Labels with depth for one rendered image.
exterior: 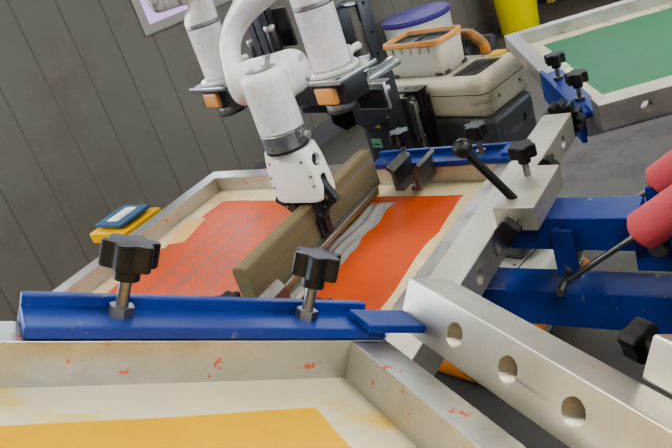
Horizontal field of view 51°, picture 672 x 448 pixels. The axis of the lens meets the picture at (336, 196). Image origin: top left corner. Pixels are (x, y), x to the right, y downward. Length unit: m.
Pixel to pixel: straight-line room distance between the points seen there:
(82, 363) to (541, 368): 0.33
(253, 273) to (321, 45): 0.70
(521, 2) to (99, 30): 3.43
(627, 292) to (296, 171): 0.53
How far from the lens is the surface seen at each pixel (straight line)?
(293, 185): 1.17
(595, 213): 0.98
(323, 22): 1.61
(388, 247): 1.20
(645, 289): 1.04
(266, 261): 1.10
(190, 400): 0.56
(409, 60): 2.26
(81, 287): 1.48
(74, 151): 3.87
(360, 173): 1.31
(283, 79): 1.12
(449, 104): 2.17
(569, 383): 0.53
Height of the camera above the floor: 1.51
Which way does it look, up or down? 23 degrees down
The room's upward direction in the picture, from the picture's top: 19 degrees counter-clockwise
